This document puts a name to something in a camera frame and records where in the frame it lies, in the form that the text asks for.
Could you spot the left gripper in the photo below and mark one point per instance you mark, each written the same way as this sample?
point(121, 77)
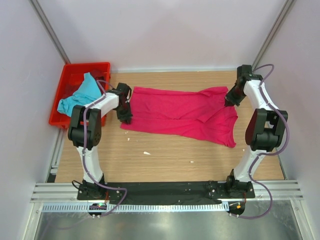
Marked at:
point(125, 119)

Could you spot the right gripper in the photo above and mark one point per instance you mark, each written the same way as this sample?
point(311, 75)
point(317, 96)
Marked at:
point(230, 101)

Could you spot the pink t-shirt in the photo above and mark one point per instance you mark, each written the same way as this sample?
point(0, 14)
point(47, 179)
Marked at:
point(200, 115)

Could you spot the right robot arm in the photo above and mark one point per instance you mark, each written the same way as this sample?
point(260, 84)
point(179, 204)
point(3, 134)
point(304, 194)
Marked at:
point(264, 133)

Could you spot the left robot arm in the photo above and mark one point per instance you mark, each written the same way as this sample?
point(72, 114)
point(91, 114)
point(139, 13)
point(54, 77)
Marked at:
point(85, 132)

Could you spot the turquoise t-shirt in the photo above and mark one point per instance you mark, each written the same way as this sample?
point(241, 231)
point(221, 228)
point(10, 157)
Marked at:
point(87, 93)

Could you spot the red plastic bin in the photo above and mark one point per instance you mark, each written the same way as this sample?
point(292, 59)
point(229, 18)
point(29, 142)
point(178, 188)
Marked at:
point(77, 86)

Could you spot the right round black connector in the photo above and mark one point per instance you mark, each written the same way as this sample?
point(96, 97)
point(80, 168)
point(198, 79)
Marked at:
point(236, 209)

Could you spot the right aluminium corner post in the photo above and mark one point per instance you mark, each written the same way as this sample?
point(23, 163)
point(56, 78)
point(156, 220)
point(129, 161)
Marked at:
point(275, 28)

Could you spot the aluminium corner post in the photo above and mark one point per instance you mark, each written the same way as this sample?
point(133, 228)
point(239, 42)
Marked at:
point(275, 28)
point(49, 30)

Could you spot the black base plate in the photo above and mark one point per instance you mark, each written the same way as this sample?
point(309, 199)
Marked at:
point(178, 193)

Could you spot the white slotted cable duct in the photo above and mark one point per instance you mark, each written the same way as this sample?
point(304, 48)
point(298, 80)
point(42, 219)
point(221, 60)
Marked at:
point(83, 207)

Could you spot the aluminium front rail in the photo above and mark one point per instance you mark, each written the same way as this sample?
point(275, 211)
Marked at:
point(266, 190)

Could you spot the left aluminium corner post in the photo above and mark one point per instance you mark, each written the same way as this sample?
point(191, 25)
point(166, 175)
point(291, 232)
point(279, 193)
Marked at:
point(49, 30)

